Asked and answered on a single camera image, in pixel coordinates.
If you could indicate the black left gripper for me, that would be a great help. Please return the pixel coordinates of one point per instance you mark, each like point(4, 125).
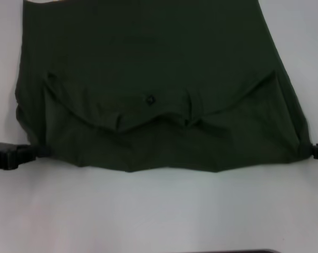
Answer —
point(3, 156)

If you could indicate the dark green FREE! t-shirt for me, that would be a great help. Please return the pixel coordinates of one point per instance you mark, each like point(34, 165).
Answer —
point(158, 79)

